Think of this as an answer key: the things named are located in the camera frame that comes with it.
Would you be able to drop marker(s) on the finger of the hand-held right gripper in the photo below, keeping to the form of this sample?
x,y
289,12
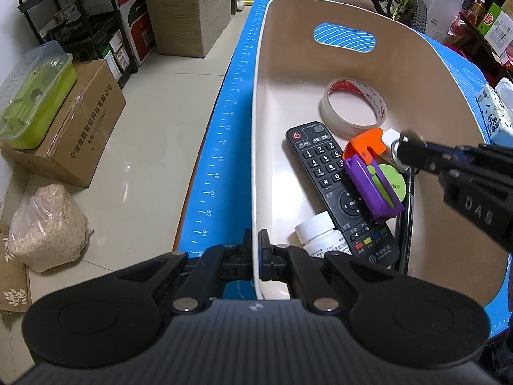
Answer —
x,y
421,160
433,144

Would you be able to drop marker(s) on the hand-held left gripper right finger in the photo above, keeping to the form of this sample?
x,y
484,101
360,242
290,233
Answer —
x,y
280,262

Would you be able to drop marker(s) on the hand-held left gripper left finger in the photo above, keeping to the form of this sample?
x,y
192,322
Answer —
x,y
224,262

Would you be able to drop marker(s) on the silver key with white fob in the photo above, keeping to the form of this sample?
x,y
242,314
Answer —
x,y
389,137

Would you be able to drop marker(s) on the purple and orange toy knife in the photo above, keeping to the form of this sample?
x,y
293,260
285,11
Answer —
x,y
370,186

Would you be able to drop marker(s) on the black marker pen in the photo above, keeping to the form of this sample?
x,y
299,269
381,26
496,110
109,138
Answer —
x,y
408,218

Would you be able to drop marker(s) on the clear packing tape roll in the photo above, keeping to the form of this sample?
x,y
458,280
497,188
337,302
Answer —
x,y
344,118

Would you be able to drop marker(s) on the beige plastic storage bin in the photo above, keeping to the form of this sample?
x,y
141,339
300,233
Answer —
x,y
288,68

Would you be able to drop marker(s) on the white pill bottle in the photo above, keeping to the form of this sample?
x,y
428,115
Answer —
x,y
318,232

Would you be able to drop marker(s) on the white patterned tissue box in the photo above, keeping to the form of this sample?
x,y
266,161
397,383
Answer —
x,y
493,116

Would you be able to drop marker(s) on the black remote control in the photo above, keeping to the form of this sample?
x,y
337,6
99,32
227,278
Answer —
x,y
332,184

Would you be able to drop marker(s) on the blue ringed silicone mat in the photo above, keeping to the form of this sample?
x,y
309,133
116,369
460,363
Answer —
x,y
224,136

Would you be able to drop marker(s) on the green and white carton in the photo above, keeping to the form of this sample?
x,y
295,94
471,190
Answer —
x,y
499,28

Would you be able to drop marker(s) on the clear bag of grain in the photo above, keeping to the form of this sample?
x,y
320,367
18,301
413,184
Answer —
x,y
50,228

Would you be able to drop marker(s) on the printed brown cardboard box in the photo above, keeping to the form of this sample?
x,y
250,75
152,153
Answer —
x,y
84,128

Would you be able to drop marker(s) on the leaf print paper bag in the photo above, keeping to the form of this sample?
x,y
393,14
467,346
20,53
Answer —
x,y
12,280

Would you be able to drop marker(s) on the red and black carton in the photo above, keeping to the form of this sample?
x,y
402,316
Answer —
x,y
138,28

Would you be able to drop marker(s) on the green lidded plastic container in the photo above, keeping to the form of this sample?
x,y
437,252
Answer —
x,y
34,100

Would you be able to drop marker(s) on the large brown cardboard box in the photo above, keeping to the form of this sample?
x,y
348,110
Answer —
x,y
188,12

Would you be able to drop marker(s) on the black metal shelf rack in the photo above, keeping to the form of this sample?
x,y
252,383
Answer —
x,y
80,24

